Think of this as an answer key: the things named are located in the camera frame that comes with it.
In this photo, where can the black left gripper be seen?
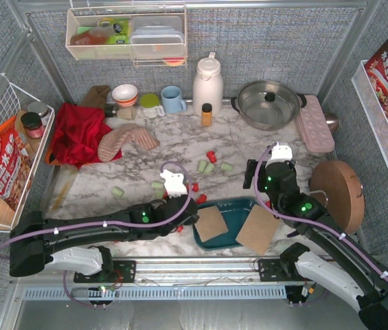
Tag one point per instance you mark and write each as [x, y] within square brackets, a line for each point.
[187, 213]

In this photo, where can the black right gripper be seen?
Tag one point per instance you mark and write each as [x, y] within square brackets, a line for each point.
[250, 173]

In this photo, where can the teal plastic storage basket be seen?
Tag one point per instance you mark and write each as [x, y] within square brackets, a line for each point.
[234, 212]

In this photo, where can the green coffee capsule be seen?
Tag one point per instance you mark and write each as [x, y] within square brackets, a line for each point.
[226, 167]
[201, 166]
[157, 185]
[117, 192]
[209, 168]

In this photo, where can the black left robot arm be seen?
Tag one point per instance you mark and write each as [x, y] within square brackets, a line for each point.
[35, 240]

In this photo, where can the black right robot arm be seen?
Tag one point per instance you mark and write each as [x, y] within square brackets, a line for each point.
[357, 278]

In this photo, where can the brown cardboard divider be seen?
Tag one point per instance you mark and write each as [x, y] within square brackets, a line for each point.
[210, 223]
[258, 230]

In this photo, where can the round wooden board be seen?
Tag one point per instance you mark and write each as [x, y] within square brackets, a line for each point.
[337, 187]

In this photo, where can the pink egg tray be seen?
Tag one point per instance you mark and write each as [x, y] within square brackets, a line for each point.
[312, 126]

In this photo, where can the stainless steel pot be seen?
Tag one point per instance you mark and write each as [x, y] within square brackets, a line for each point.
[268, 105]

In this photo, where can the metal bowl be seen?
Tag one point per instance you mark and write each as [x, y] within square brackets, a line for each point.
[332, 121]

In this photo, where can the striped pink oven mitt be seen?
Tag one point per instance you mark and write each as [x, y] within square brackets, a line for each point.
[112, 143]

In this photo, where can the orange spice bottle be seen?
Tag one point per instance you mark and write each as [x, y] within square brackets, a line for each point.
[206, 115]

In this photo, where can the green lidded cup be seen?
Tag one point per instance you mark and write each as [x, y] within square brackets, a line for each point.
[150, 106]

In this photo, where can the blue mug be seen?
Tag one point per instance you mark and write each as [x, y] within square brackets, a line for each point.
[172, 100]

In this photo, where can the red cloth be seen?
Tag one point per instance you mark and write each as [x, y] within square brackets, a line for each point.
[77, 134]

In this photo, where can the white thermos jug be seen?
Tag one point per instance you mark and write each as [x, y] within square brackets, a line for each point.
[208, 85]

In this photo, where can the white striped bowl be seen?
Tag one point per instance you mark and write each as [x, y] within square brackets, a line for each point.
[125, 95]

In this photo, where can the dark lidded jar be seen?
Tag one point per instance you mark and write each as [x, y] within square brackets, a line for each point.
[32, 125]

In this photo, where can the silver lidded jar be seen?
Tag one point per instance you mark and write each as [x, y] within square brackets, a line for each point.
[41, 109]

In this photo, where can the orange snack bag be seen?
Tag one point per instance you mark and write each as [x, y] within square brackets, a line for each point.
[15, 164]

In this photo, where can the clear plastic food container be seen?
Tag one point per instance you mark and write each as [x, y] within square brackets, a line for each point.
[157, 36]

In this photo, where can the green packaged box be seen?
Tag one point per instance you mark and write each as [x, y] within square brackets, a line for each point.
[121, 28]

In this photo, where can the white right wall basket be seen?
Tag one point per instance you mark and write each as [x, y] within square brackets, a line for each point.
[372, 108]

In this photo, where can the beige wall rack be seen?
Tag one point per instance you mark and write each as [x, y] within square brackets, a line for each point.
[86, 41]

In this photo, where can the white wire basket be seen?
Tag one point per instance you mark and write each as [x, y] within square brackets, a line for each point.
[13, 102]

